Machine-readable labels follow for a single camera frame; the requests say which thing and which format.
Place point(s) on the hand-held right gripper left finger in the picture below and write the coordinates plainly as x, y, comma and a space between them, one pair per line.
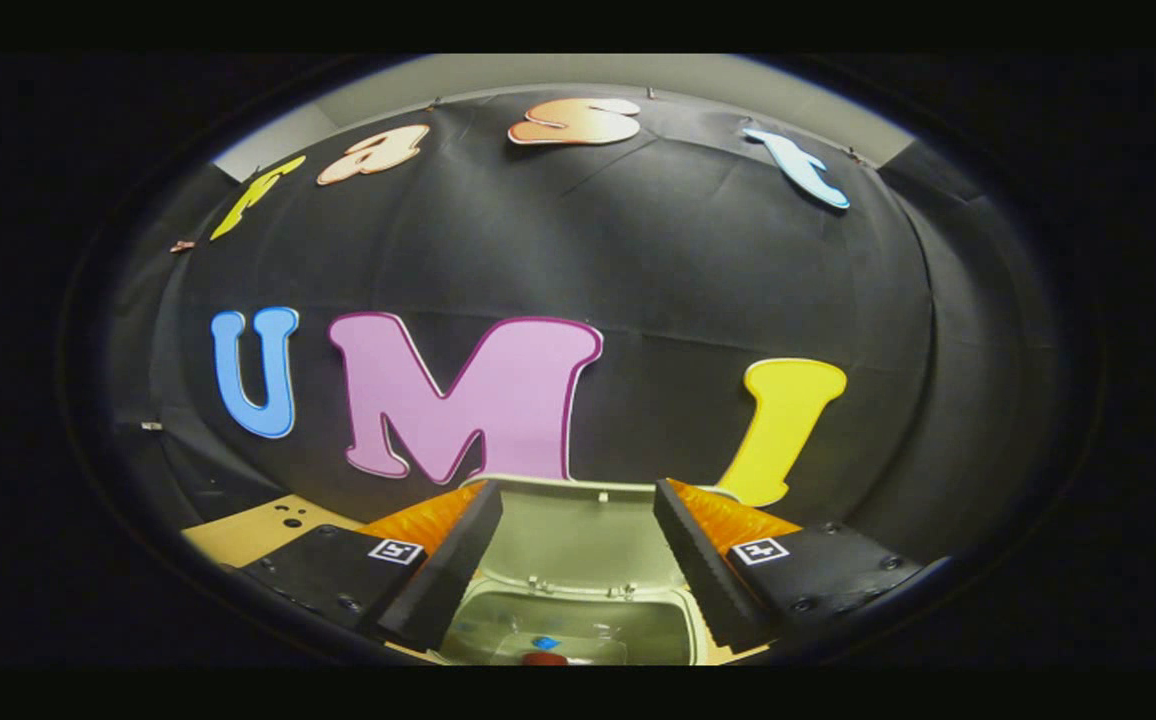
443, 580

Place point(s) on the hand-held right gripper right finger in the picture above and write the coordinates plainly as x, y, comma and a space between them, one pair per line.
703, 570

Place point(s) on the blue paper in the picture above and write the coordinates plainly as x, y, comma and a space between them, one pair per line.
545, 642

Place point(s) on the pale green desktop garbage bin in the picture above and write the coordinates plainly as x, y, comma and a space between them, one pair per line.
578, 540

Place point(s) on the orange-red pop can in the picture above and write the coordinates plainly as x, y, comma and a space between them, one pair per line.
545, 659

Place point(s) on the black backdrop cloth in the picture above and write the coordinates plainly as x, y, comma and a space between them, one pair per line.
638, 250

